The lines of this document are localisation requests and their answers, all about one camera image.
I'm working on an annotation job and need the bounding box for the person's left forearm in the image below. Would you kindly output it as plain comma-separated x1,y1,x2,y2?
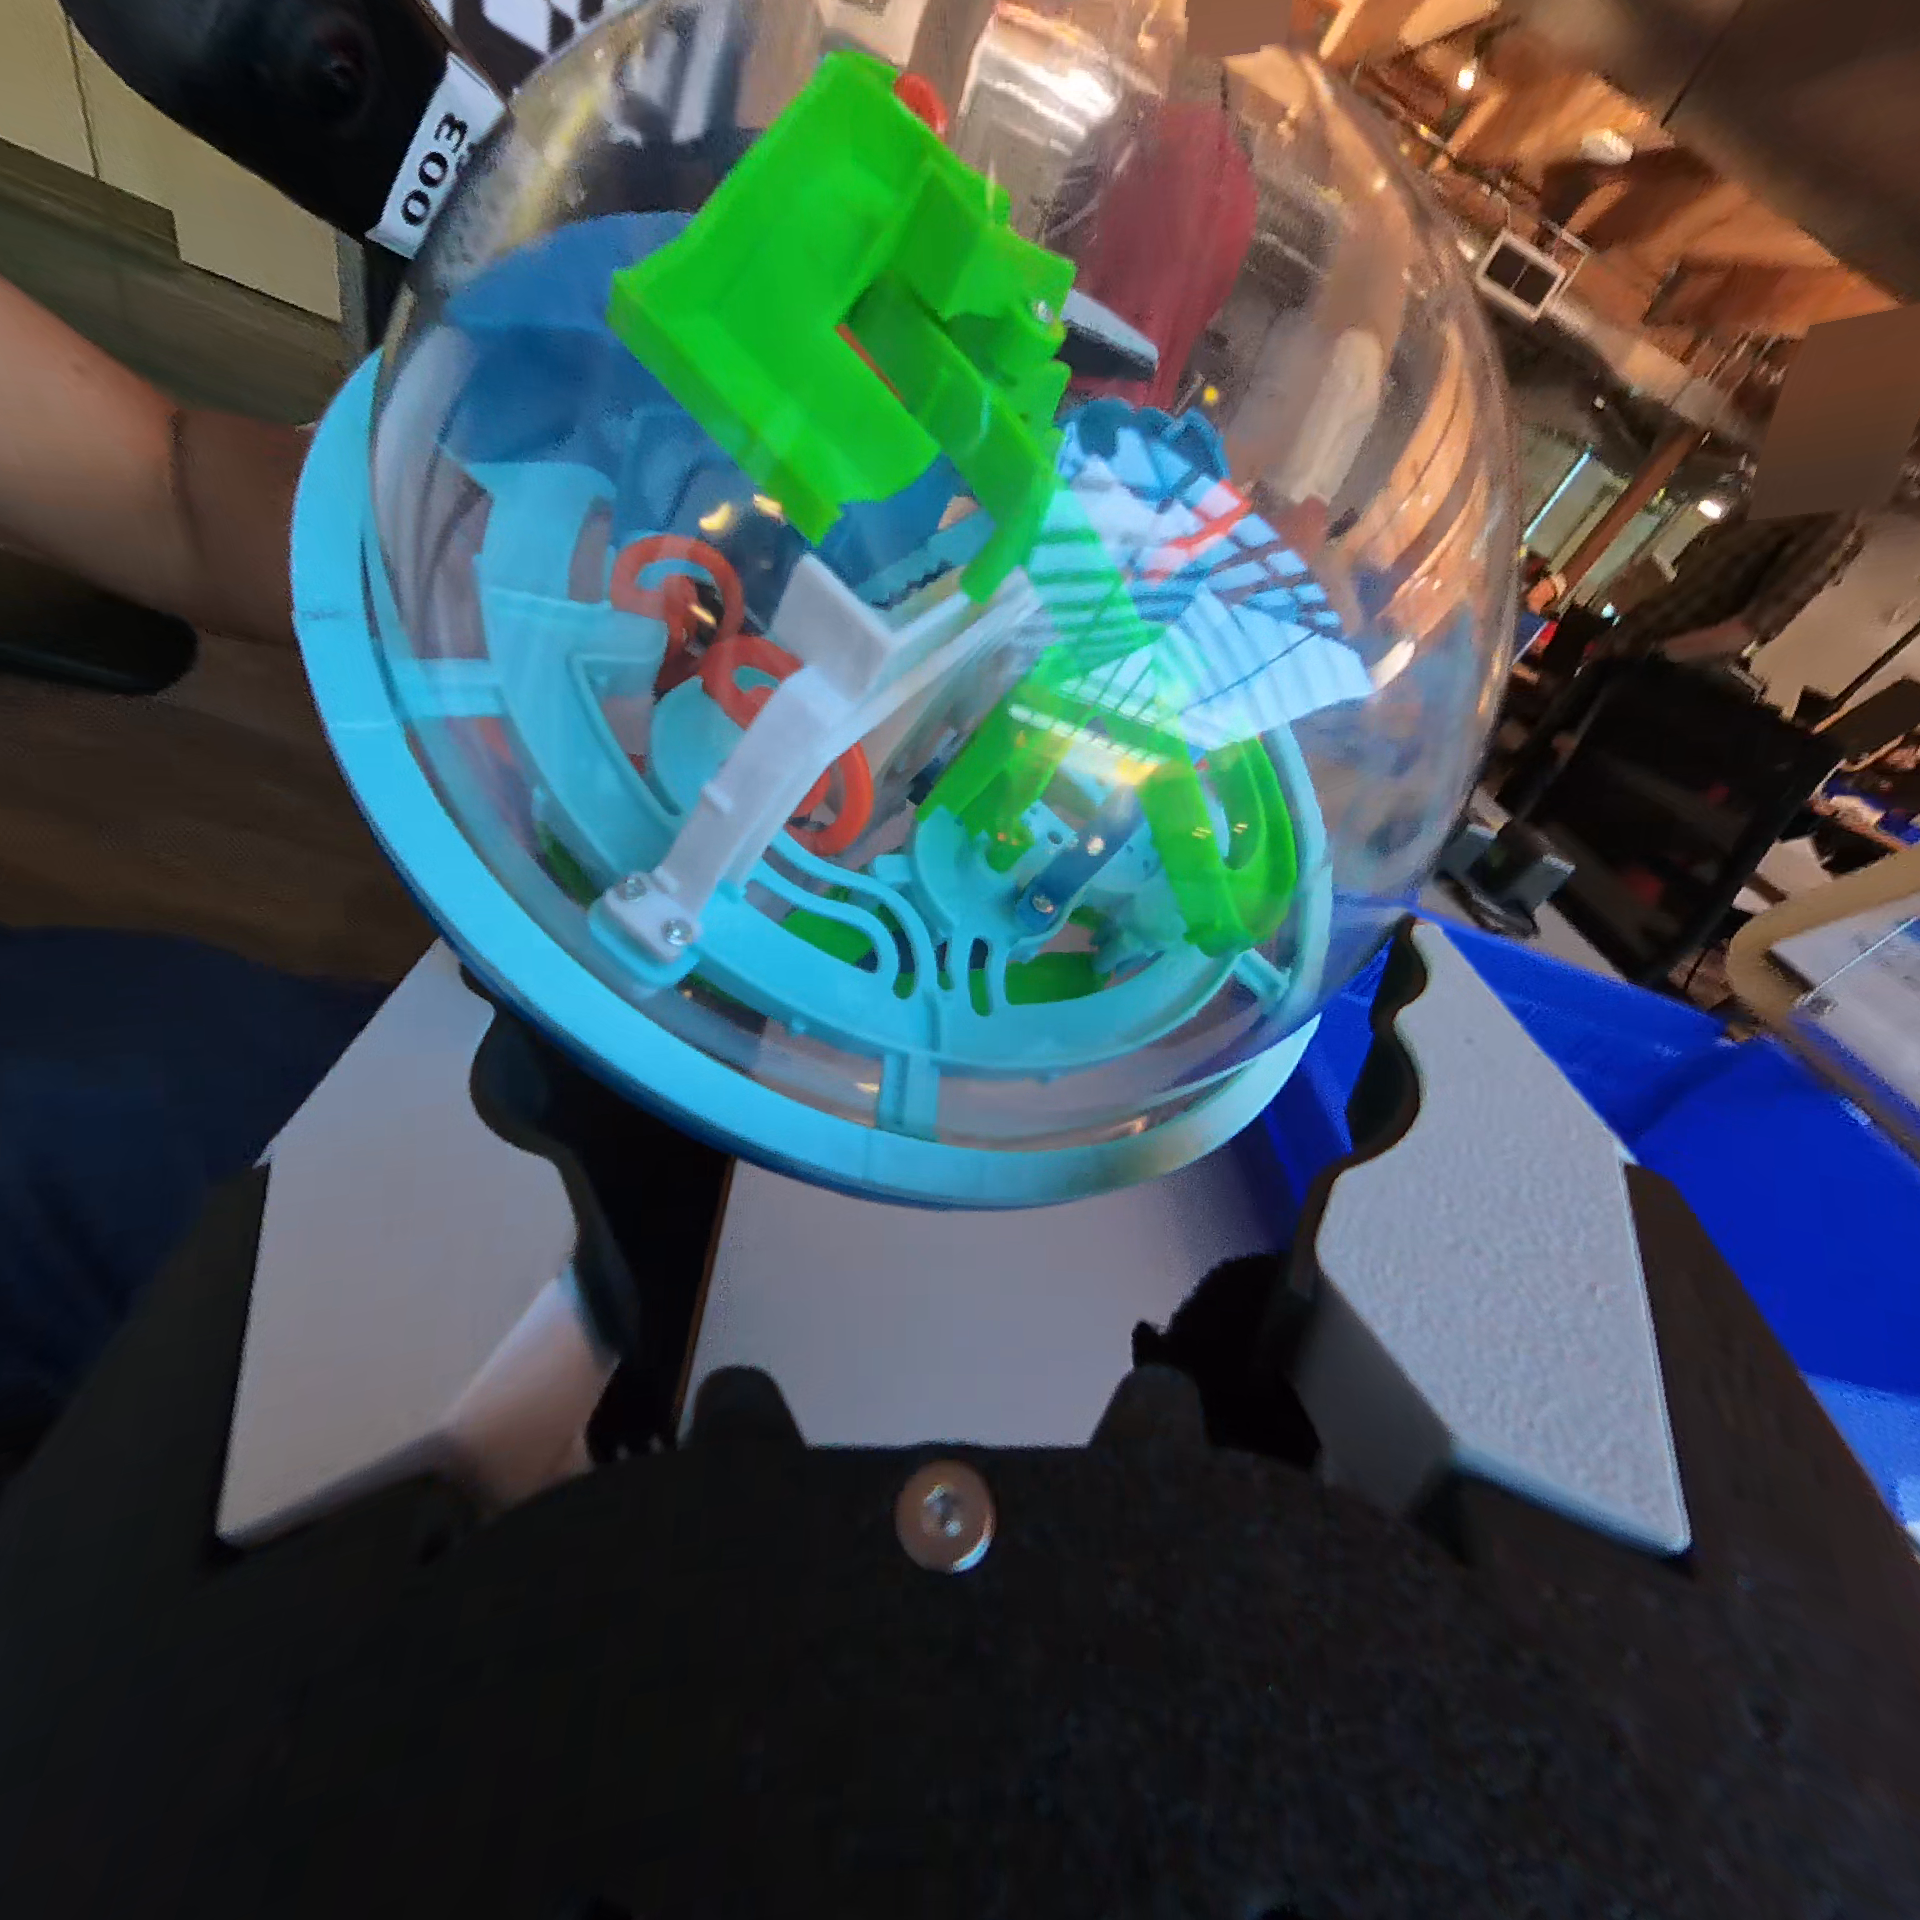
0,273,395,648

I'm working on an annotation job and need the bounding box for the blue plastic bin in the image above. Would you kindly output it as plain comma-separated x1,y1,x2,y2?
1241,886,1920,1502

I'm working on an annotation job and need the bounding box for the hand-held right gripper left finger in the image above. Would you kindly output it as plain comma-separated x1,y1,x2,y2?
215,936,641,1548

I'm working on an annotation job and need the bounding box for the person's blue jeans leg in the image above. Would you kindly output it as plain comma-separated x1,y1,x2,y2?
0,928,408,1449

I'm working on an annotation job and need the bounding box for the clear plastic maze ball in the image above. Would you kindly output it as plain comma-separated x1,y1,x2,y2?
288,0,1527,1211

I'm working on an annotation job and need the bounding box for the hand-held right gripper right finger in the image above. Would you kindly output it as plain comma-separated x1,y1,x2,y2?
1279,916,1696,1557

